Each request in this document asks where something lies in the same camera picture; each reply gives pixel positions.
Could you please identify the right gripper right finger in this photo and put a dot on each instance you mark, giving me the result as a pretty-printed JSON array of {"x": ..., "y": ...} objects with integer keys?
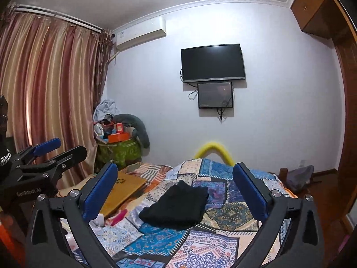
[{"x": 291, "y": 233}]

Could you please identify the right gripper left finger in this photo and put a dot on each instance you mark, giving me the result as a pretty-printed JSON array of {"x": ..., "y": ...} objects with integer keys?
[{"x": 46, "y": 245}]

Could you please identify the black pants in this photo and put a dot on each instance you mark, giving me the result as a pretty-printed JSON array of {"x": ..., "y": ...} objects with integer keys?
[{"x": 180, "y": 207}]

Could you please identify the grey bag on floor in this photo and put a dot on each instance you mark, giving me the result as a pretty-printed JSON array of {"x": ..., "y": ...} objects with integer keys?
[{"x": 297, "y": 179}]

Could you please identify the pink object on bed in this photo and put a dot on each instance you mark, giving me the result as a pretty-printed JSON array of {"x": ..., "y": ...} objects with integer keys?
[{"x": 119, "y": 217}]

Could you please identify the wooden lap desk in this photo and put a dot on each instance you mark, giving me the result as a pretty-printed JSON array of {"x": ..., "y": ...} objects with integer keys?
[{"x": 107, "y": 194}]

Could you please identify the green fabric storage box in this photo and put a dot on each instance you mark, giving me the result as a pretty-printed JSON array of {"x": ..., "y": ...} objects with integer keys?
[{"x": 121, "y": 153}]

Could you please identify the orange box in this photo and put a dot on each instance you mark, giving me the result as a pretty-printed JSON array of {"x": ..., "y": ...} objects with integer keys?
[{"x": 118, "y": 137}]

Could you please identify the striped pink curtain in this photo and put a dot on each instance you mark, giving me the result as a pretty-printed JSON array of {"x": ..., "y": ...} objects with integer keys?
[{"x": 52, "y": 75}]

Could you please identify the grey cloth on pile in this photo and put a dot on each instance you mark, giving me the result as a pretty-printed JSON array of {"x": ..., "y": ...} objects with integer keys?
[{"x": 107, "y": 106}]

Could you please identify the grey neck pillow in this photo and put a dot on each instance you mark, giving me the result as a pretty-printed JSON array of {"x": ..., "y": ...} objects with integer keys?
[{"x": 139, "y": 130}]

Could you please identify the white air conditioner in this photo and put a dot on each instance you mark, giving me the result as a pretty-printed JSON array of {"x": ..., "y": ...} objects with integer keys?
[{"x": 132, "y": 35}]

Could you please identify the wooden overhead cabinet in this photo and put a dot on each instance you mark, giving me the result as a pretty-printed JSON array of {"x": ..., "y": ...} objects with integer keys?
[{"x": 318, "y": 17}]

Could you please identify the yellow foam bed rail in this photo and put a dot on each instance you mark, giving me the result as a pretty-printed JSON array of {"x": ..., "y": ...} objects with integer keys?
[{"x": 215, "y": 147}]

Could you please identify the small wall monitor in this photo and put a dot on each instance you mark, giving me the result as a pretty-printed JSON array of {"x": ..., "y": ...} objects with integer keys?
[{"x": 215, "y": 95}]

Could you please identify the wall mounted black television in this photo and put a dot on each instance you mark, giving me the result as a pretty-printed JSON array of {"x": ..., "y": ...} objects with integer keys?
[{"x": 212, "y": 62}]

